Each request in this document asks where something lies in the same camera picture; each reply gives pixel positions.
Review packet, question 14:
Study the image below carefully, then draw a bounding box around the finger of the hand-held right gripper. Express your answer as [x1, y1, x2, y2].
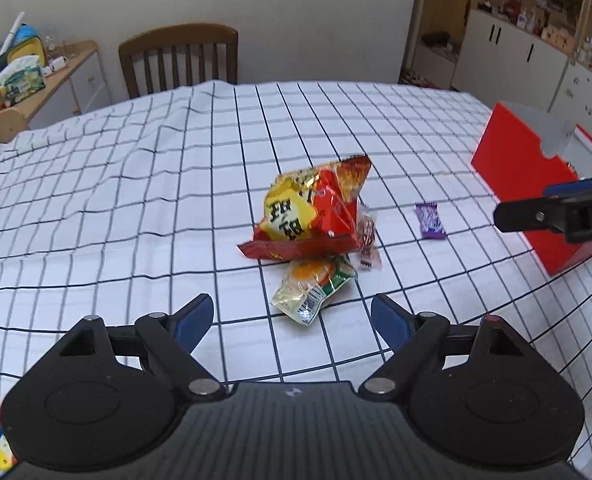
[492, 194, 569, 234]
[542, 174, 592, 197]

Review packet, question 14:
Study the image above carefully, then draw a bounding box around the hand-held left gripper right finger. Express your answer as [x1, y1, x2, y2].
[357, 293, 535, 403]

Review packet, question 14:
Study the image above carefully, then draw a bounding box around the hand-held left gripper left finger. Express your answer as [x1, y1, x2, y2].
[55, 293, 225, 402]

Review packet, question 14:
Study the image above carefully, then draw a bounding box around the red and white cardboard box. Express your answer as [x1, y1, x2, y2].
[470, 101, 592, 276]

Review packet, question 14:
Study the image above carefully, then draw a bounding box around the red white candy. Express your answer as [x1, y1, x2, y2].
[356, 202, 383, 270]

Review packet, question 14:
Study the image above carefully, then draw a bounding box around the orange jelly packet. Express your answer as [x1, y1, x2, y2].
[271, 255, 359, 326]

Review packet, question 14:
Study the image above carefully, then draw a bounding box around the purple candy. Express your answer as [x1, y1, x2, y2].
[415, 201, 447, 240]

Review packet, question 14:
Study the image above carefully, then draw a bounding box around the red yellow chip bag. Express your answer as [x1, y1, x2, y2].
[237, 154, 373, 262]

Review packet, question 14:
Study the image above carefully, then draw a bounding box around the checked white tablecloth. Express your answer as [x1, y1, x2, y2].
[0, 80, 592, 480]

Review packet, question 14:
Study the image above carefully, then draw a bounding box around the row of shoes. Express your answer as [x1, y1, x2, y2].
[400, 70, 449, 90]

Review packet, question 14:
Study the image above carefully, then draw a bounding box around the wooden chair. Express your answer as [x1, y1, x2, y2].
[118, 22, 239, 101]

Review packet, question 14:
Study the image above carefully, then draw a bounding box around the white wooden side cabinet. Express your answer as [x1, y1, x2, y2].
[0, 40, 113, 147]

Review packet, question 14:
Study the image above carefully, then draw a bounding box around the green tissue pack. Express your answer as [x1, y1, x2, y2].
[0, 57, 47, 106]

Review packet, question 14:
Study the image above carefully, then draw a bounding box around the white stick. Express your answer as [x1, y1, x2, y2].
[0, 10, 26, 56]

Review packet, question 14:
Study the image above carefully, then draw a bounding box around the white cabinet with black handles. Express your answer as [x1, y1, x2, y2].
[450, 10, 572, 94]

